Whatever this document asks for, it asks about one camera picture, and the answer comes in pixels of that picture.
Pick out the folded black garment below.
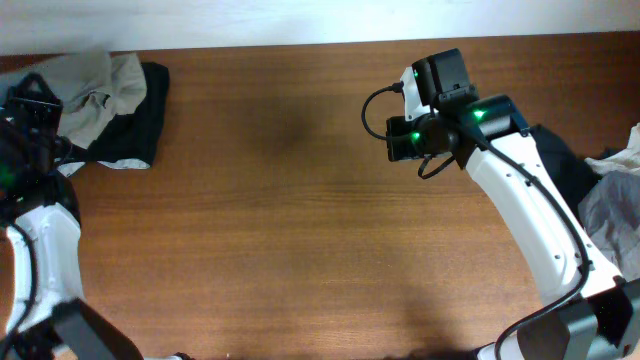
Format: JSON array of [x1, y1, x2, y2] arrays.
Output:
[[63, 62, 170, 166]]

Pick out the grey brown garment pile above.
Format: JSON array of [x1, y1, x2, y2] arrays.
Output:
[[578, 171, 639, 281]]

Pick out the dark teal garment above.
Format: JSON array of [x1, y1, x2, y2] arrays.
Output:
[[531, 125, 603, 218]]

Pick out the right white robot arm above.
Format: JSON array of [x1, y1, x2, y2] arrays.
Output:
[[387, 93, 639, 359]]

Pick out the khaki cargo shorts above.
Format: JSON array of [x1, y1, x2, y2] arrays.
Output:
[[14, 52, 147, 149]]

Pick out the grey cloth under black garment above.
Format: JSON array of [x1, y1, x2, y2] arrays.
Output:
[[58, 158, 151, 177]]

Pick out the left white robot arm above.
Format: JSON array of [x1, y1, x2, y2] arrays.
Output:
[[1, 73, 142, 359]]

